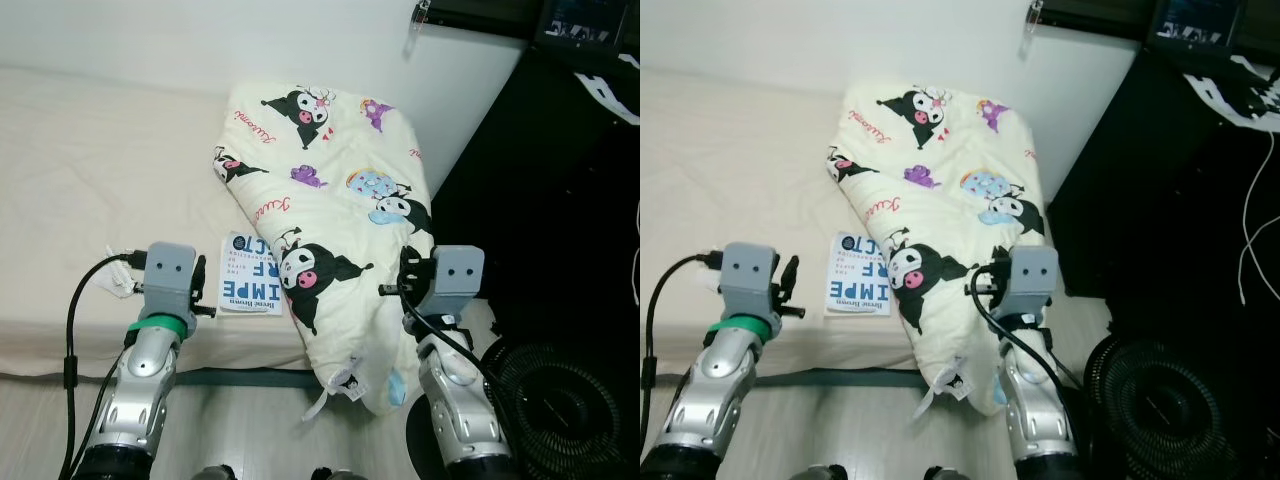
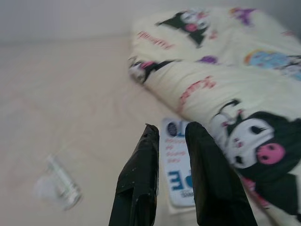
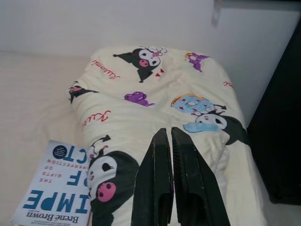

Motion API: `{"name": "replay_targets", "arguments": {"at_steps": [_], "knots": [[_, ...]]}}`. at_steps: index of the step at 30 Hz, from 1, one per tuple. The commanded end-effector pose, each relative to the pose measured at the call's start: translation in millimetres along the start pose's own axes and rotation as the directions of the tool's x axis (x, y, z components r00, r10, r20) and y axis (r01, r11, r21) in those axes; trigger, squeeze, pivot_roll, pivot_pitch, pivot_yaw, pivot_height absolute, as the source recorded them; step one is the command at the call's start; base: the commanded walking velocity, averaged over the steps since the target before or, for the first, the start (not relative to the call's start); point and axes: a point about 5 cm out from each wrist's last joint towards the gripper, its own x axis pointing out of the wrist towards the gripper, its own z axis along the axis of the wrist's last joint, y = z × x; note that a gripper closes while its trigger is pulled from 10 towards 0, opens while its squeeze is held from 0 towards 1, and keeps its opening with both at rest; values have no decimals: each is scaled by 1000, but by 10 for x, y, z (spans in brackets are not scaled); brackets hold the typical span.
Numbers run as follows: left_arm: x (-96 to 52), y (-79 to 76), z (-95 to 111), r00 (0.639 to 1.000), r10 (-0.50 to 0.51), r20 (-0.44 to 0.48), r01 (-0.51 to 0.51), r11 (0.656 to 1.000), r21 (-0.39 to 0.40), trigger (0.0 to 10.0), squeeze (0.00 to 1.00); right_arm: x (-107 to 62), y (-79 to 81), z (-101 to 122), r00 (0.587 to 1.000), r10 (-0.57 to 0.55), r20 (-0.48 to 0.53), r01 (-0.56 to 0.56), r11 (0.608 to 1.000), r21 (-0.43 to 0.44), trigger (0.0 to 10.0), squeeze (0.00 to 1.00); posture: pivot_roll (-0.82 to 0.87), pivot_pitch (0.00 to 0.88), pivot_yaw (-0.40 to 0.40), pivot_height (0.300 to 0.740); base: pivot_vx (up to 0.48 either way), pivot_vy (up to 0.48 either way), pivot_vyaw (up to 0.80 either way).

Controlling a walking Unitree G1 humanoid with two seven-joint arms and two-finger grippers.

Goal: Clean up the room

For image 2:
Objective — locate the mattress with cream sheet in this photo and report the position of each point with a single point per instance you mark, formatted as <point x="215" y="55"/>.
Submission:
<point x="58" y="94"/>

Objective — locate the clear plastic bottle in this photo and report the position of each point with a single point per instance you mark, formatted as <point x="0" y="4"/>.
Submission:
<point x="63" y="186"/>

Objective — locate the white book blue letters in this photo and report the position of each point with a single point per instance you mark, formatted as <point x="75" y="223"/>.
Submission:
<point x="174" y="150"/>

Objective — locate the cream cartoon print blanket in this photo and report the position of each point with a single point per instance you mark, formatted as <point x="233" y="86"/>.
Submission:
<point x="211" y="77"/>

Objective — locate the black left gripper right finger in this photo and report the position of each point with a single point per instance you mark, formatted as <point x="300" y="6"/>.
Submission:
<point x="211" y="183"/>

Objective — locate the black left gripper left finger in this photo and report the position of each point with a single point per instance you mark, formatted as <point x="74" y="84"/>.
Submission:
<point x="138" y="179"/>

